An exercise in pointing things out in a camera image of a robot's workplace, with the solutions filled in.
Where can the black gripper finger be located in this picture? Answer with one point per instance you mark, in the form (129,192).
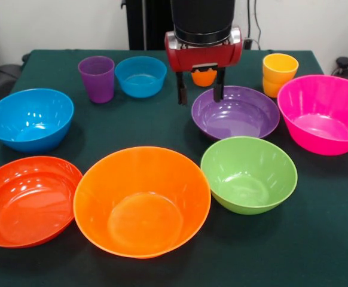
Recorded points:
(182,92)
(219,89)

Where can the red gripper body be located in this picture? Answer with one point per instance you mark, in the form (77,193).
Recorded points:
(204,58)

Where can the large orange bowl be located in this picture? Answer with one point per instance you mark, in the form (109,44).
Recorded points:
(141,209)

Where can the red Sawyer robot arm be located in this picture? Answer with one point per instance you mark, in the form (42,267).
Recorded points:
(202,18)

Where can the orange cup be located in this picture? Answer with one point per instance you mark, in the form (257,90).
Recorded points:
(204,80)

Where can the purple bowl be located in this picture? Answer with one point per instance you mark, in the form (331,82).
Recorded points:
(236,116)

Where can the small blue bowl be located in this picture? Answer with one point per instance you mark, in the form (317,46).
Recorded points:
(139,80)

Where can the yellow cup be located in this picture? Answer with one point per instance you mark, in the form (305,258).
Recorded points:
(278,74)

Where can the purple cup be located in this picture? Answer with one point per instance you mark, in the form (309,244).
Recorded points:
(97,80)

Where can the green bowl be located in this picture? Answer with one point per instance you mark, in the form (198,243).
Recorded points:
(248,176)

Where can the pink bowl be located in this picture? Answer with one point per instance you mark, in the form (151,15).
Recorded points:
(320,119)

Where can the large blue bowl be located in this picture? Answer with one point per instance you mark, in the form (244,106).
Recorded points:
(27,119)

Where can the dark green table cloth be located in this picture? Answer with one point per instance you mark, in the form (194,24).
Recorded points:
(174,269)

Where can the red bowl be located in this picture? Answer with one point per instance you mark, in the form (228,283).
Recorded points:
(27,203)

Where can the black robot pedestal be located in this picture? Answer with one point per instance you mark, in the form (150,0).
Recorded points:
(156,24)

